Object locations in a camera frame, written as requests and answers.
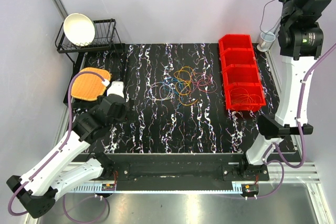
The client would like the orange cable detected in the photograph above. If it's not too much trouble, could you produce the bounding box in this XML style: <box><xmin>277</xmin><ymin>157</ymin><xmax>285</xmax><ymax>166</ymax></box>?
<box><xmin>230</xmin><ymin>86</ymin><xmax>262</xmax><ymax>108</ymax></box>

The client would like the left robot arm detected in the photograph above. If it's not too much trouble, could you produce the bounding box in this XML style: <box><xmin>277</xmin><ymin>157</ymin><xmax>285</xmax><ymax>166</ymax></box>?
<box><xmin>6</xmin><ymin>81</ymin><xmax>128</xmax><ymax>218</ymax></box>

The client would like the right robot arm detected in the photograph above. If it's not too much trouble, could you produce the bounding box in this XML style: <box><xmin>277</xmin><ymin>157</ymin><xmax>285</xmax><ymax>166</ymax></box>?
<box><xmin>238</xmin><ymin>0</ymin><xmax>335</xmax><ymax>173</ymax></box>

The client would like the red compartment bin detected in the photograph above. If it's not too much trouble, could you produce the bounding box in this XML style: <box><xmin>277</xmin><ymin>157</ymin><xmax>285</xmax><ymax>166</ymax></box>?
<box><xmin>218</xmin><ymin>34</ymin><xmax>266</xmax><ymax>112</ymax></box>

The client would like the yellow woven basket tray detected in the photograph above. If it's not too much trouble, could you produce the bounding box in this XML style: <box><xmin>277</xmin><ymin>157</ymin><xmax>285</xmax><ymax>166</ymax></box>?
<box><xmin>69</xmin><ymin>67</ymin><xmax>112</xmax><ymax>102</ymax></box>

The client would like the white bowl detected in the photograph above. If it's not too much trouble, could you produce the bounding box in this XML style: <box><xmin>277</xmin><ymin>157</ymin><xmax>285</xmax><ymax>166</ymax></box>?
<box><xmin>63</xmin><ymin>13</ymin><xmax>96</xmax><ymax>46</ymax></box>

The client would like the white mug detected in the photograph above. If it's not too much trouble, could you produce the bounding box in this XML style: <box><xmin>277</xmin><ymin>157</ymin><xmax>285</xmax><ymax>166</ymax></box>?
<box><xmin>257</xmin><ymin>31</ymin><xmax>276</xmax><ymax>52</ymax></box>

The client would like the white cable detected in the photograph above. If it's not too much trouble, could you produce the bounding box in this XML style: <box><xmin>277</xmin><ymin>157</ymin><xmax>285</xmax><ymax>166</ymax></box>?
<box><xmin>148</xmin><ymin>81</ymin><xmax>175</xmax><ymax>101</ymax></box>

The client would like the blue cable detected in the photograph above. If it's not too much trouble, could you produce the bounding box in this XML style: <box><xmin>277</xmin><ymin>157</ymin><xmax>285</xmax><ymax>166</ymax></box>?
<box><xmin>157</xmin><ymin>78</ymin><xmax>190</xmax><ymax>101</ymax></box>

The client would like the yellow cable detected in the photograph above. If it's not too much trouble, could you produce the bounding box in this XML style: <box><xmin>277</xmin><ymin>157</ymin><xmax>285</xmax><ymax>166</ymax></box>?
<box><xmin>173</xmin><ymin>66</ymin><xmax>199</xmax><ymax>106</ymax></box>

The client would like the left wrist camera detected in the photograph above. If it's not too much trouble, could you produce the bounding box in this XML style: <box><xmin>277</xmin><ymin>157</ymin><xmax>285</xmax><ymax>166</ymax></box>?
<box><xmin>107</xmin><ymin>81</ymin><xmax>125</xmax><ymax>103</ymax></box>

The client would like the black wire dish rack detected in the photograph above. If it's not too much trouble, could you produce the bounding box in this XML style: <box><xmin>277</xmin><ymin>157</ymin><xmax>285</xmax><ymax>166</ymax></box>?
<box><xmin>55</xmin><ymin>18</ymin><xmax>128</xmax><ymax>81</ymax></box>

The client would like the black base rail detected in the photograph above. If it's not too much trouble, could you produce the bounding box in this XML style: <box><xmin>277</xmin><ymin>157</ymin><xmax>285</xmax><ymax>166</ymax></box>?
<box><xmin>83</xmin><ymin>153</ymin><xmax>271</xmax><ymax>192</ymax></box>

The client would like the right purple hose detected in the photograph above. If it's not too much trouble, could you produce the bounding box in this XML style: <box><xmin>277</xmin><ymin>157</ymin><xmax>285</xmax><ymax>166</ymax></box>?
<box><xmin>258</xmin><ymin>42</ymin><xmax>336</xmax><ymax>200</ymax></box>

